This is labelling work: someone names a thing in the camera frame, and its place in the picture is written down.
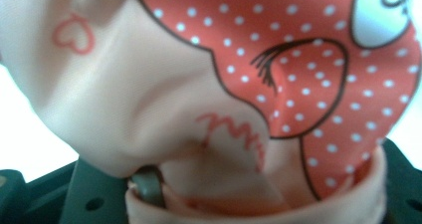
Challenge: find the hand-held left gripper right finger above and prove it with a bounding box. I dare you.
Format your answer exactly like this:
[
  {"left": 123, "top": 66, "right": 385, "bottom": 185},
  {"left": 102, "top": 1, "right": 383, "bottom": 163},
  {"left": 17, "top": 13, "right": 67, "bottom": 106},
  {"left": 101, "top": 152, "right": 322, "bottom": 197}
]
[{"left": 381, "top": 138, "right": 422, "bottom": 224}]

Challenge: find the pink polka dot print jacket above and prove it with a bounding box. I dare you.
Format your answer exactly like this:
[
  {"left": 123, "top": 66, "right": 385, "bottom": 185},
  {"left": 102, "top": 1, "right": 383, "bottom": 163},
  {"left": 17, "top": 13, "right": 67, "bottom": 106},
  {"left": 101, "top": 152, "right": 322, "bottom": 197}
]
[{"left": 0, "top": 0, "right": 422, "bottom": 224}]

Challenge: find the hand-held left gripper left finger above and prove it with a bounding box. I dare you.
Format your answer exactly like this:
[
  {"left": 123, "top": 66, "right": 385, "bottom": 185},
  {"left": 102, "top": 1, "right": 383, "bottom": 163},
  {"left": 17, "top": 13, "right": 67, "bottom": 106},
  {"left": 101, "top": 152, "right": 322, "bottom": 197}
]
[{"left": 59, "top": 158, "right": 167, "bottom": 224}]

